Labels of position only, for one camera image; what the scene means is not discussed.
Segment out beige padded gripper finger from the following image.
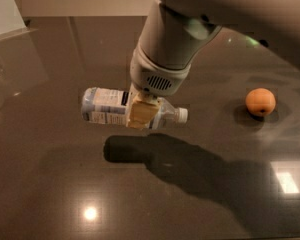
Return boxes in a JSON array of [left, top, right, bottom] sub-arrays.
[[127, 85, 161, 129]]

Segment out blue plastic water bottle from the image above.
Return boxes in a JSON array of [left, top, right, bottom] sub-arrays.
[[81, 87, 189, 130]]

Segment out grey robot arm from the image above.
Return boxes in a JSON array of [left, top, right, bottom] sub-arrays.
[[127, 0, 300, 129]]

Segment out orange fruit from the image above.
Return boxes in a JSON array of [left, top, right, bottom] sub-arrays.
[[245, 88, 276, 117]]

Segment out white panel at left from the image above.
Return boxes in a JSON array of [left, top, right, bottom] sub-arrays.
[[0, 0, 35, 41]]

